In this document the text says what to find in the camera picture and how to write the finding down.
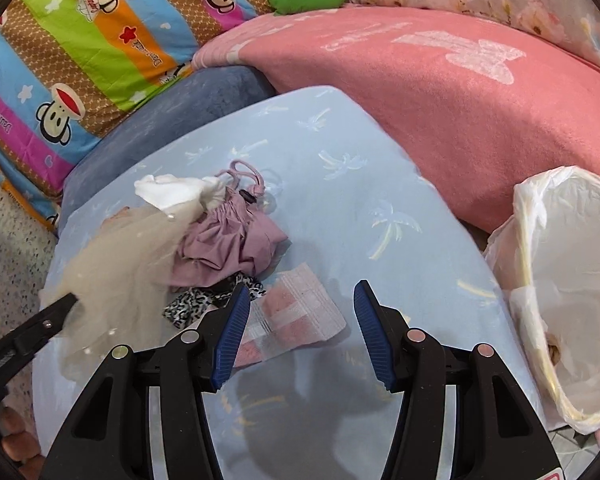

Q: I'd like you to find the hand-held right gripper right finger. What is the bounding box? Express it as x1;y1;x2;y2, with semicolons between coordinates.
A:
354;280;563;480

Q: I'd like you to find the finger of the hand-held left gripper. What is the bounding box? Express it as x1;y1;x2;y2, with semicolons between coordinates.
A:
0;292;79;411

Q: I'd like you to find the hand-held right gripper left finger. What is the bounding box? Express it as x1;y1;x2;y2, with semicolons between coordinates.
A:
37;281;253;480

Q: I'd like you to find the white glove with beige tulle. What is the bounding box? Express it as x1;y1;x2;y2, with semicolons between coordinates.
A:
40;174;228;383

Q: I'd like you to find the bin with white plastic liner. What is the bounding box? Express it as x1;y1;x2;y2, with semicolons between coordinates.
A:
484;165;600;436

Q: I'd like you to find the person's left hand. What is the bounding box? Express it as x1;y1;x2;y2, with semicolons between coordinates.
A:
0;404;42;467

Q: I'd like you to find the leopard print scrunchie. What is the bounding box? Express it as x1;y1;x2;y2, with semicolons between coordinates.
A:
161;274;266;326

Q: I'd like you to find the light blue palm print tablecloth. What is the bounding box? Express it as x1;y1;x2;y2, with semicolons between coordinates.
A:
32;86;548;480

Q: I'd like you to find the pink blanket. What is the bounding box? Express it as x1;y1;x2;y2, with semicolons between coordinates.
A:
190;5;600;236

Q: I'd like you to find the blue-grey cushion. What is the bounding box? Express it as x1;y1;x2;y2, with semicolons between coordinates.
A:
60;66;278;221

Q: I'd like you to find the striped monkey print quilt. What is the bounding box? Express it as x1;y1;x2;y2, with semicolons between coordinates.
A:
0;0;276;233

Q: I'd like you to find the mauve drawstring pouch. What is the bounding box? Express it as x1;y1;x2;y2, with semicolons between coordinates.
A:
170;160;288;291

